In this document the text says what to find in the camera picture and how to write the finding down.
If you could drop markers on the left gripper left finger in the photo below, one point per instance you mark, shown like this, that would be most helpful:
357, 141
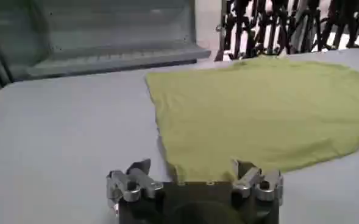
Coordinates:
132, 186

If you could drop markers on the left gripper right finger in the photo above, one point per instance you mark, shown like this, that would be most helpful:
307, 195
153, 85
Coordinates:
260, 184

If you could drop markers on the green cloth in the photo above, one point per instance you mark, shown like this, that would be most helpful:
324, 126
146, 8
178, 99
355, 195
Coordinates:
258, 118

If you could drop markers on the grey metal shelf unit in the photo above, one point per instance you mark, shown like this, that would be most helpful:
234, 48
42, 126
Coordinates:
90, 36

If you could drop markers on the row of black tripods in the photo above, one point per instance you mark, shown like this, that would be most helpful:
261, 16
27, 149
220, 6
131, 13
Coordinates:
276, 27

